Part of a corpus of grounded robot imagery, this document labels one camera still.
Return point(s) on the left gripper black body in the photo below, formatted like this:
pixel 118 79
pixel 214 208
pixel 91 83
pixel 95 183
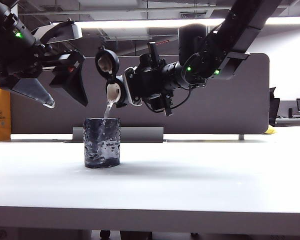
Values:
pixel 27 67

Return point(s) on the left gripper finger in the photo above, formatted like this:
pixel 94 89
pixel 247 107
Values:
pixel 73 85
pixel 32 91

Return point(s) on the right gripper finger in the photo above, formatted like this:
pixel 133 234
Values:
pixel 133 86

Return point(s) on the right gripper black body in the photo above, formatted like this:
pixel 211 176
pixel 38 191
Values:
pixel 152 77

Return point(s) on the black thermos with flip lid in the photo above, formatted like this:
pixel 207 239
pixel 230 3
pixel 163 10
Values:
pixel 115 62

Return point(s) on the clear water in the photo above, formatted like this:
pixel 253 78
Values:
pixel 108 110

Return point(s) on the dark textured glass cup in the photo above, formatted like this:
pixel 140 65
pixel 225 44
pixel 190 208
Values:
pixel 100 155

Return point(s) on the red ceiling sign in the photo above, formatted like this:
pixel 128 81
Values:
pixel 162 42

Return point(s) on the orange paper bag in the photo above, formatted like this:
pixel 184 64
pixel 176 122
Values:
pixel 2 112

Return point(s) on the long ceiling light strip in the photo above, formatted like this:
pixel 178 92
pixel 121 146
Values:
pixel 140 23

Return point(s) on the grey desk partition panel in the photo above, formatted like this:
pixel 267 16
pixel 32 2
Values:
pixel 215 107

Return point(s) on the black office chair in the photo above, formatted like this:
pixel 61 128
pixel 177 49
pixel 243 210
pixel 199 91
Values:
pixel 273 107

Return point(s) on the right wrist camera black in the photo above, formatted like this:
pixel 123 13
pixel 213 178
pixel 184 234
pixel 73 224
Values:
pixel 157 103

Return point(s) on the left wrist camera grey housing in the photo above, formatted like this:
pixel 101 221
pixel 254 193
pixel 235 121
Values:
pixel 70 32

